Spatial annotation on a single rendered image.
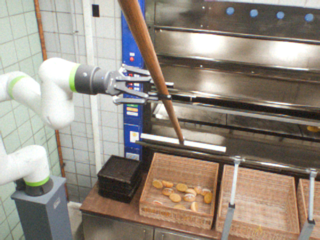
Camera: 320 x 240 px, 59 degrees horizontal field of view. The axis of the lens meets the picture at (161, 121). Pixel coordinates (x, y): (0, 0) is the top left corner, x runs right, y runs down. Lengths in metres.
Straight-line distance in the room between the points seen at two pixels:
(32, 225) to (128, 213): 0.80
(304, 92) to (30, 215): 1.89
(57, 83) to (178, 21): 1.29
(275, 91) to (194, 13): 0.79
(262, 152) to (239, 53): 0.83
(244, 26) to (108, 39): 0.97
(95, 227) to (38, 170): 1.08
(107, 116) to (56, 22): 0.83
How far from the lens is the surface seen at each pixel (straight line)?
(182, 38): 2.09
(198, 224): 2.26
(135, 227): 2.36
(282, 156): 2.45
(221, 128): 2.30
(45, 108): 0.98
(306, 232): 2.12
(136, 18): 0.50
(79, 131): 2.69
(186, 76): 2.16
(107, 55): 2.27
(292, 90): 2.20
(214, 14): 2.04
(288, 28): 2.08
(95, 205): 2.43
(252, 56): 2.07
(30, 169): 1.56
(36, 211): 1.72
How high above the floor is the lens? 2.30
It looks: 29 degrees down
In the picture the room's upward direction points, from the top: 3 degrees clockwise
